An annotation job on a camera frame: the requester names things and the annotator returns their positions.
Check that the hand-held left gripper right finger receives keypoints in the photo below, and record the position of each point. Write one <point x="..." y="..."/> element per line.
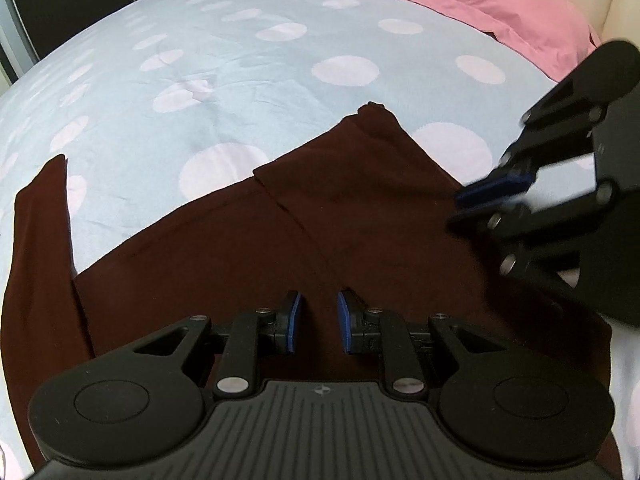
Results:
<point x="342" y="322"/>

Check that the cream padded headboard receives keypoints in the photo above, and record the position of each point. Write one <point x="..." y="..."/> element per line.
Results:
<point x="622" y="15"/>

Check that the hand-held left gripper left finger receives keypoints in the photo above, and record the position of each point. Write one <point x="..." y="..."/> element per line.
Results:
<point x="295" y="320"/>

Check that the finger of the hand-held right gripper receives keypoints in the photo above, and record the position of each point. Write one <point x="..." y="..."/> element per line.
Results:
<point x="500" y="187"/>
<point x="540" y="230"/>

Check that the black sliding wardrobe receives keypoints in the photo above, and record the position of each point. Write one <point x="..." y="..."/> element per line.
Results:
<point x="75" y="0"/>

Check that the maroon shirt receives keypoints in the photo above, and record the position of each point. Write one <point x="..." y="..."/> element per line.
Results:
<point x="250" y="260"/>

